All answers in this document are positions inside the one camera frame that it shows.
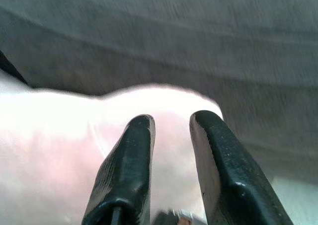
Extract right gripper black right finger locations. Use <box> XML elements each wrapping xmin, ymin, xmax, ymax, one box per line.
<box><xmin>189</xmin><ymin>110</ymin><xmax>294</xmax><ymax>225</ymax></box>

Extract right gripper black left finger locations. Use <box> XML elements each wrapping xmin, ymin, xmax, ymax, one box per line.
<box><xmin>81</xmin><ymin>114</ymin><xmax>156</xmax><ymax>225</ymax></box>

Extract pink plush pillow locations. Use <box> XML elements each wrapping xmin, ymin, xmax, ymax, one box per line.
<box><xmin>0</xmin><ymin>68</ymin><xmax>224</xmax><ymax>225</ymax></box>

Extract dark grey-brown fabric sofa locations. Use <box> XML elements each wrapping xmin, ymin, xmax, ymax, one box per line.
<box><xmin>0</xmin><ymin>0</ymin><xmax>318</xmax><ymax>186</ymax></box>

